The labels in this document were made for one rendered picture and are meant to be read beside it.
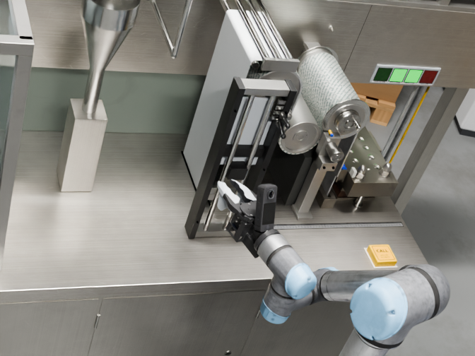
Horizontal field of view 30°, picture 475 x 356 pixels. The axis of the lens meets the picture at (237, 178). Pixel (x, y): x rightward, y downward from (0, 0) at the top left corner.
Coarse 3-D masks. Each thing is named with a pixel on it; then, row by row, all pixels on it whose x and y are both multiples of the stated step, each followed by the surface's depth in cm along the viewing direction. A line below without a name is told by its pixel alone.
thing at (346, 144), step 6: (342, 138) 269; (348, 138) 266; (354, 138) 263; (342, 144) 269; (348, 144) 266; (342, 150) 269; (348, 150) 266; (342, 162) 269; (336, 168) 273; (336, 174) 273
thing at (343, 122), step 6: (342, 114) 252; (348, 114) 252; (354, 114) 252; (336, 120) 253; (342, 120) 252; (348, 120) 254; (354, 120) 254; (360, 120) 255; (336, 126) 254; (342, 126) 254; (348, 126) 256; (354, 126) 256; (342, 132) 256; (348, 132) 257
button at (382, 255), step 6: (372, 246) 268; (378, 246) 269; (384, 246) 269; (372, 252) 266; (378, 252) 266; (384, 252) 267; (390, 252) 268; (372, 258) 266; (378, 258) 265; (384, 258) 265; (390, 258) 266; (378, 264) 264; (384, 264) 265; (390, 264) 266
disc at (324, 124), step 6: (342, 102) 250; (348, 102) 251; (354, 102) 252; (360, 102) 252; (330, 108) 251; (336, 108) 251; (366, 108) 255; (330, 114) 252; (366, 114) 257; (324, 120) 253; (366, 120) 258; (324, 126) 255; (354, 132) 260
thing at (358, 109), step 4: (316, 52) 268; (320, 52) 269; (324, 52) 269; (308, 56) 268; (304, 60) 269; (300, 64) 270; (352, 104) 252; (340, 108) 251; (344, 108) 252; (348, 108) 252; (352, 108) 253; (356, 108) 253; (360, 108) 254; (336, 112) 252; (340, 112) 252; (360, 112) 255; (364, 112) 255; (332, 116) 253; (336, 116) 253; (360, 116) 256; (364, 116) 256; (332, 120) 254; (328, 124) 254; (332, 124) 255; (360, 124) 258; (328, 128) 256; (332, 128) 256
